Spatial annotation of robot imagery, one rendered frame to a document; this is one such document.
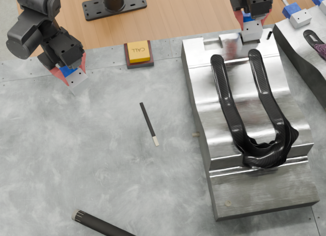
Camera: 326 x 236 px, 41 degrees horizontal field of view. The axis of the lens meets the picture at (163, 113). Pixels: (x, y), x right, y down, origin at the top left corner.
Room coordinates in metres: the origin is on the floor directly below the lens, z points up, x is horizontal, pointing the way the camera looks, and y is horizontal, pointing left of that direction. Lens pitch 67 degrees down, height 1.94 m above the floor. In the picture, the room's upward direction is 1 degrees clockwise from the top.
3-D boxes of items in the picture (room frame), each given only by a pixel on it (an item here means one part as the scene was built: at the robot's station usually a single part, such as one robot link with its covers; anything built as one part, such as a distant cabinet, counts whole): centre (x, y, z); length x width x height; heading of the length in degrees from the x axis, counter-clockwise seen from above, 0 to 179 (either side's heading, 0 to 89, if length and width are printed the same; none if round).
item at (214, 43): (0.68, -0.14, 0.87); 0.05 x 0.05 x 0.04; 10
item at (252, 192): (0.46, -0.22, 0.87); 0.50 x 0.26 x 0.14; 10
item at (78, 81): (0.56, 0.26, 0.93); 0.13 x 0.05 x 0.05; 41
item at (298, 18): (0.82, -0.38, 0.86); 0.13 x 0.05 x 0.05; 27
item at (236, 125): (0.48, -0.23, 0.92); 0.35 x 0.16 x 0.09; 10
